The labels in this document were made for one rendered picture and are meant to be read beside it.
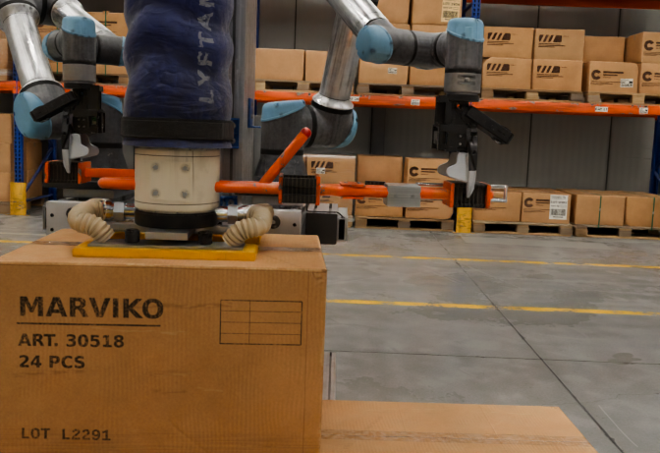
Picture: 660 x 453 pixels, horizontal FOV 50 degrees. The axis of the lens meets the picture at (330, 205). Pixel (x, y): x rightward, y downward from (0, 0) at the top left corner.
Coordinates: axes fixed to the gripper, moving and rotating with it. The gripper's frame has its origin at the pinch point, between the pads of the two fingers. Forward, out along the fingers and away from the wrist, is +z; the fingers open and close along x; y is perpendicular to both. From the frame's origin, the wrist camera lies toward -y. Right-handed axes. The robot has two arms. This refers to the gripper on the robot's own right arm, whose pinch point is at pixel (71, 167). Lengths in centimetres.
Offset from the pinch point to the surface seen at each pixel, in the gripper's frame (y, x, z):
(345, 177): 116, 670, 40
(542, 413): 114, -13, 55
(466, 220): 261, 654, 87
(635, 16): 513, 779, -181
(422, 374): 119, 164, 107
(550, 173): 411, 788, 35
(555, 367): 192, 179, 108
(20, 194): -274, 689, 70
